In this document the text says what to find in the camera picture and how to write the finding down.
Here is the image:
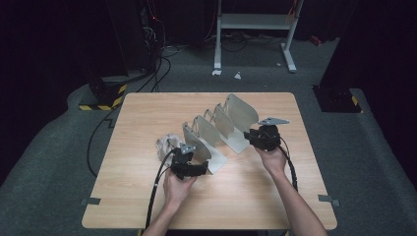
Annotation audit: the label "grey tape strip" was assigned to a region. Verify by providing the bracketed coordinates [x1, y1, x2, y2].
[318, 194, 341, 207]
[81, 197, 102, 207]

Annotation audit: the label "white metal stand frame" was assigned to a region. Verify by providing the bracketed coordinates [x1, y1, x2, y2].
[213, 0, 305, 74]

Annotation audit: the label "thin black floor cable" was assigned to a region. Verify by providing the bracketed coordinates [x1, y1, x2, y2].
[86, 104, 123, 178]

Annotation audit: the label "bundle of black floor cables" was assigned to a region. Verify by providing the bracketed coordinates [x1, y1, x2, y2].
[136, 45, 172, 93]

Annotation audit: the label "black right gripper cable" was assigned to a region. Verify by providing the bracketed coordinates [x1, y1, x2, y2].
[278, 137, 299, 193]

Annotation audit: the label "person's left hand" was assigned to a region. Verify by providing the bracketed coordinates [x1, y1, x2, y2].
[162, 170, 197, 207]

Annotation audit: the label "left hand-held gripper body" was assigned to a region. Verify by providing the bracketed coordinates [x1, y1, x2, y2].
[170, 143, 197, 181]

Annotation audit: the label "expandable grey metal book rack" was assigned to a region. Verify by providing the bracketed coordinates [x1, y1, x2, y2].
[181, 92, 260, 175]

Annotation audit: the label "person's right hand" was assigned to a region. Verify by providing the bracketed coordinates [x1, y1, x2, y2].
[255, 147, 288, 180]

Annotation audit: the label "black yellow striped base block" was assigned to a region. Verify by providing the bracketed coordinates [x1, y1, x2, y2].
[78, 77, 128, 112]

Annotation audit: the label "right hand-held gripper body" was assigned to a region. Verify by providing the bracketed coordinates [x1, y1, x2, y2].
[258, 117, 291, 152]

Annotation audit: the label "black cables under stand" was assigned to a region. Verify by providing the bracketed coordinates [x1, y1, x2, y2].
[205, 30, 286, 53]

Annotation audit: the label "white cloth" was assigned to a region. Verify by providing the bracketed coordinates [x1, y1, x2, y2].
[155, 132, 185, 161]

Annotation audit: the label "black equipment rack with wires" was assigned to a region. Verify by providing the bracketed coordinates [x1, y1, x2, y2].
[139, 0, 166, 74]

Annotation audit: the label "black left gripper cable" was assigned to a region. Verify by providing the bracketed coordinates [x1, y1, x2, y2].
[145, 148, 181, 230]

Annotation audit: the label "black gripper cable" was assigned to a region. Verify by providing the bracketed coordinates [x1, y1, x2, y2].
[278, 137, 299, 193]
[145, 148, 181, 230]

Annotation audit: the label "black base with yellow mark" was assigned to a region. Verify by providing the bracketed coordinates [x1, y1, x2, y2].
[312, 85, 364, 114]

